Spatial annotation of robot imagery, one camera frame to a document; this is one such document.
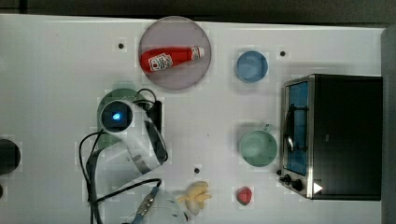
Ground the red ketchup bottle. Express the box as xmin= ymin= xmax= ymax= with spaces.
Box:
xmin=139 ymin=47 xmax=205 ymax=73

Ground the red toy strawberry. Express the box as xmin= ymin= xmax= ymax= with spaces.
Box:
xmin=236 ymin=187 xmax=252 ymax=205

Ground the black round object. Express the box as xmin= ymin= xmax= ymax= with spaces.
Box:
xmin=0 ymin=139 xmax=21 ymax=175

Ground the peeled toy banana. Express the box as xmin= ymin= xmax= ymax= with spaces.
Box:
xmin=177 ymin=181 xmax=212 ymax=216

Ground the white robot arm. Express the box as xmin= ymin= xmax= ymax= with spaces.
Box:
xmin=86 ymin=99 xmax=188 ymax=224

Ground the black toaster oven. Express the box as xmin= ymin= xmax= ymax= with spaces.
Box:
xmin=277 ymin=74 xmax=383 ymax=201

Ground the grey round plate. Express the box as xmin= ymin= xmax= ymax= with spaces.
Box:
xmin=138 ymin=16 xmax=211 ymax=91

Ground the black camera box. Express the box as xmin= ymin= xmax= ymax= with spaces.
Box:
xmin=150 ymin=101 xmax=163 ymax=132

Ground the blue bowl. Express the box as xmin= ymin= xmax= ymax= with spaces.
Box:
xmin=236 ymin=50 xmax=268 ymax=83

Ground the green mug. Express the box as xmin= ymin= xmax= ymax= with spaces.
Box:
xmin=238 ymin=124 xmax=277 ymax=167

